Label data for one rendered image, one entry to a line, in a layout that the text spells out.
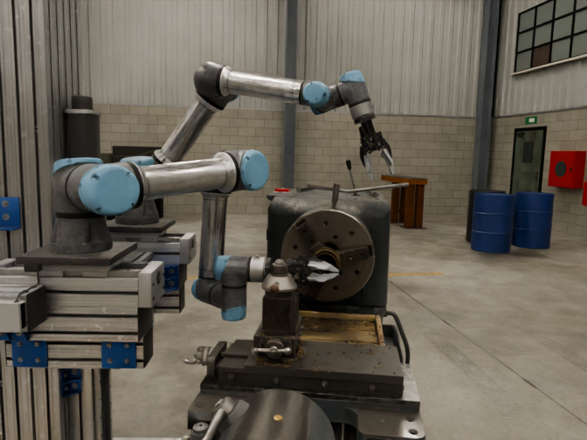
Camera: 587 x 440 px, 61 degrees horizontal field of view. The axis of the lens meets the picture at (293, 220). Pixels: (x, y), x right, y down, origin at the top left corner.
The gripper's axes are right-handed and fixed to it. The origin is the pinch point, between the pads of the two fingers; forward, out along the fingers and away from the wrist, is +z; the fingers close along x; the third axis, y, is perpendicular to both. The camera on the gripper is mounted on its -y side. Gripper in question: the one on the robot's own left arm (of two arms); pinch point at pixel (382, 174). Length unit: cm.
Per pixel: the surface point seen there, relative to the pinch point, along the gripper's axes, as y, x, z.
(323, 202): -9.9, -22.6, 3.5
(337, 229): 8.4, -19.5, 12.2
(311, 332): 28, -35, 37
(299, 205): -8.4, -31.4, 1.8
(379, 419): 78, -18, 42
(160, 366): -130, -170, 82
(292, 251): 8.4, -36.4, 14.9
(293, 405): 120, -22, 15
